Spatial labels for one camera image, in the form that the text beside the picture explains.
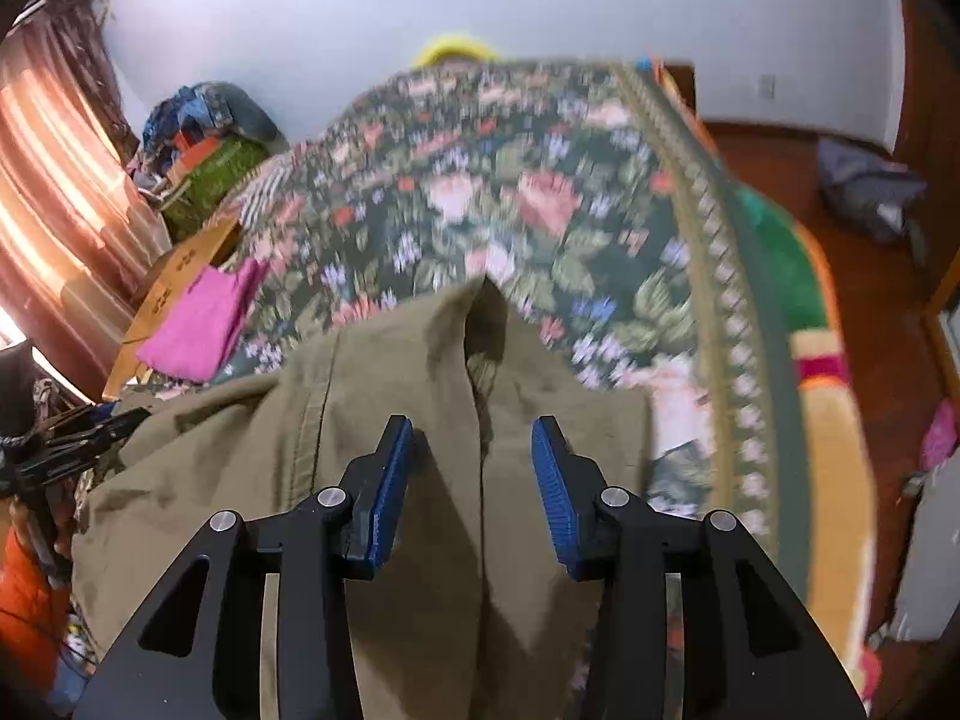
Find pile of blue clothes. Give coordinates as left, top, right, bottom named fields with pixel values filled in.
left=139, top=79, right=290, bottom=166

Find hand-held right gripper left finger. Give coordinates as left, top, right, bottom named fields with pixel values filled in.
left=71, top=415, right=415, bottom=720

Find striped patchwork quilt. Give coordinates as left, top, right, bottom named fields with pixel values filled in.
left=236, top=154, right=302, bottom=231

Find grey panel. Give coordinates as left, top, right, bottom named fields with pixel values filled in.
left=891, top=456, right=960, bottom=644

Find grey bag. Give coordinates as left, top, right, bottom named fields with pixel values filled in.
left=816, top=136, right=929, bottom=245

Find green fabric storage bag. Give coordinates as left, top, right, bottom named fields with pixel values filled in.
left=160, top=135, right=272, bottom=242

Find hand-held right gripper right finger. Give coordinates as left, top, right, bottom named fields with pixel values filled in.
left=531, top=415, right=869, bottom=720

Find yellow foam tube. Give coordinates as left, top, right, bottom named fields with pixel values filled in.
left=416, top=31, right=502, bottom=68

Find pink bag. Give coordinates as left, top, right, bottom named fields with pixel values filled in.
left=921, top=400, right=959, bottom=471

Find orange box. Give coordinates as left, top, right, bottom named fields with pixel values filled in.
left=175, top=131, right=227, bottom=167

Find pink sheer curtain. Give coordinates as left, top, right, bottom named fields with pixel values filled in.
left=0, top=0, right=173, bottom=406

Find dark floral blanket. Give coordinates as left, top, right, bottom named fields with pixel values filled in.
left=225, top=60, right=796, bottom=541

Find magenta folded garment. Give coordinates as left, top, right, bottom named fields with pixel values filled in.
left=139, top=259, right=269, bottom=381

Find olive green pants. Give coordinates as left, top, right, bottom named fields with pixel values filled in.
left=71, top=274, right=653, bottom=720

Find wooden folding table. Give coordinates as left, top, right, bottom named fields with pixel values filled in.
left=101, top=221, right=248, bottom=402

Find orange cloth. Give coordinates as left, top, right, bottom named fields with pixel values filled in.
left=0, top=529, right=74, bottom=695

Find colourful bordered bed mat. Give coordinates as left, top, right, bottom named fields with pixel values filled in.
left=649, top=60, right=880, bottom=710

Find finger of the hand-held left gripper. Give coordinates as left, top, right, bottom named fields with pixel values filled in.
left=0, top=406, right=152, bottom=479

